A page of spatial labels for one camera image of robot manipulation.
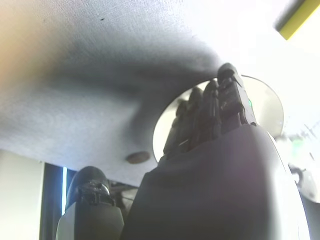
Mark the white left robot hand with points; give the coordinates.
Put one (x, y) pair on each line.
(212, 187)

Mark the yellow wooden block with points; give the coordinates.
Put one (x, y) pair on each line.
(297, 22)

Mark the brown round disc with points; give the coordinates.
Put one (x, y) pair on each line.
(137, 157)

